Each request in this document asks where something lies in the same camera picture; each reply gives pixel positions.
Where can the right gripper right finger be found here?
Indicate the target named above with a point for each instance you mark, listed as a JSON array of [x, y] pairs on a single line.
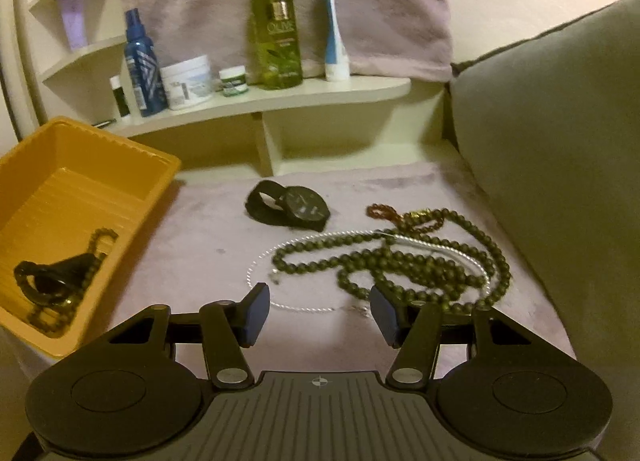
[[413, 328]]

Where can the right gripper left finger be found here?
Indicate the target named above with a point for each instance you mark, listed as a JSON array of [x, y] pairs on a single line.
[[227, 328]]

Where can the black watch round face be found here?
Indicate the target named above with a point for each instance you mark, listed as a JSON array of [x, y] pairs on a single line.
[[273, 204]]

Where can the orange plastic tray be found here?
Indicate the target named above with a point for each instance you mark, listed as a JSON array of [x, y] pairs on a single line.
[[58, 186]]

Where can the silver face black watch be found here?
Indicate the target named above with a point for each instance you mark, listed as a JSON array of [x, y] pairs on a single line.
[[59, 285]]

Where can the mauve fleece table cloth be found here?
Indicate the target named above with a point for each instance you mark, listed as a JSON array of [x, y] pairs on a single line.
[[199, 245]]

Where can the dark pen with white tip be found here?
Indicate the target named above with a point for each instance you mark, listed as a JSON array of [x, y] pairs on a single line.
[[104, 124]]

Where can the blue spray bottle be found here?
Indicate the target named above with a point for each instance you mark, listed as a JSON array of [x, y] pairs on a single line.
[[143, 67]]

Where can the small green label jar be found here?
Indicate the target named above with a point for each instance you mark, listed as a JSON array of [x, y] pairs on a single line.
[[233, 81]]

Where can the white cream jar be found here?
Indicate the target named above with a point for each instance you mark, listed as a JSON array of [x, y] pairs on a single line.
[[188, 83]]

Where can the grey cushion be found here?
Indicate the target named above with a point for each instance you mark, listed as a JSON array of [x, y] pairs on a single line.
[[550, 128]]

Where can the black white lip balm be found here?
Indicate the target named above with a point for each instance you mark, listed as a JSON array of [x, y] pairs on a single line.
[[120, 97]]

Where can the green olive spray bottle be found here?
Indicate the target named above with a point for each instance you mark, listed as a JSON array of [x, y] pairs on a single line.
[[277, 43]]

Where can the white blue tube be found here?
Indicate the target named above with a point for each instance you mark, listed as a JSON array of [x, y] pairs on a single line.
[[336, 61]]

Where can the lilac tube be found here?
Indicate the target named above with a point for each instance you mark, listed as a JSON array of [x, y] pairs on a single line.
[[73, 17]]

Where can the cream corner shelf unit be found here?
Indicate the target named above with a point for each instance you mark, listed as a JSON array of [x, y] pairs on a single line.
[[317, 126]]

